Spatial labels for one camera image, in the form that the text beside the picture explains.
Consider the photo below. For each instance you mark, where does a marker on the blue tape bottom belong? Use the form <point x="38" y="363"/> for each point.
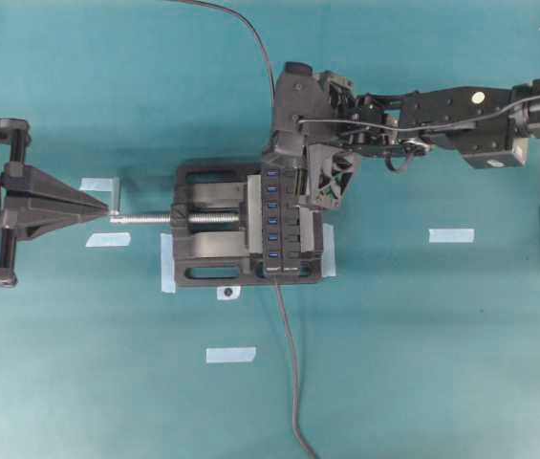
<point x="225" y="355"/>

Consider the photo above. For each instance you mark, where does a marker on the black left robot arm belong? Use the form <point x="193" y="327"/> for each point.
<point x="32" y="202"/>

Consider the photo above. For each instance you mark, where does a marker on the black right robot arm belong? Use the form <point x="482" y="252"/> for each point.
<point x="486" y="126"/>

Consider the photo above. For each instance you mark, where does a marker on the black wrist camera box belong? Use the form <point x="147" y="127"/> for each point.
<point x="300" y="94"/>

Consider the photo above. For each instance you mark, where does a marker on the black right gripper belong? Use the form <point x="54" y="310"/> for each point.
<point x="364" y="126"/>

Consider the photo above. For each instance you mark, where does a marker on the blue tape under vise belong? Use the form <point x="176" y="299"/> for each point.
<point x="168" y="282"/>
<point x="328" y="264"/>

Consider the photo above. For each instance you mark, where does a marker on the blue tape left lower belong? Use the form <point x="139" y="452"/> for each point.
<point x="108" y="240"/>

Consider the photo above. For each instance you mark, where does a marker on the black multiport USB hub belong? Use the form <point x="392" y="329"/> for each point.
<point x="280" y="222"/>

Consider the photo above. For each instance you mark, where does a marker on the blue tape under vise left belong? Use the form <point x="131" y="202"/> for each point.
<point x="168" y="282"/>

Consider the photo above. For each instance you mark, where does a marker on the black bench vise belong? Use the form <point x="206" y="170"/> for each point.
<point x="232" y="254"/>

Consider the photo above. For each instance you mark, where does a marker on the blue tape near handle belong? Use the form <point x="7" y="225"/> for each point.
<point x="96" y="184"/>

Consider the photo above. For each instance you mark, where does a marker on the silver vise screw handle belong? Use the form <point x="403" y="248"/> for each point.
<point x="196" y="218"/>

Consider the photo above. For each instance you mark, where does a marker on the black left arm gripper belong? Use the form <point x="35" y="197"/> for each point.
<point x="25" y="181"/>

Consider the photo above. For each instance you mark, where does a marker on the blue tape under vise right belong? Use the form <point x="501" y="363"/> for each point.
<point x="328" y="264"/>

